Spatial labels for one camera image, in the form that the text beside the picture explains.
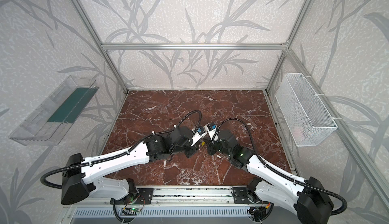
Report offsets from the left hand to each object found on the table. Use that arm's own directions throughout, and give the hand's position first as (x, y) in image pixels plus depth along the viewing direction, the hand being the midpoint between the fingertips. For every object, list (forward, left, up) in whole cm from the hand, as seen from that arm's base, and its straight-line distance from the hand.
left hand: (201, 139), depth 73 cm
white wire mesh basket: (+1, -44, +16) cm, 47 cm away
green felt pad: (+7, +55, +17) cm, 58 cm away
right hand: (+4, -1, -3) cm, 6 cm away
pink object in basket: (+3, -47, +4) cm, 47 cm away
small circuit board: (-28, +34, -21) cm, 49 cm away
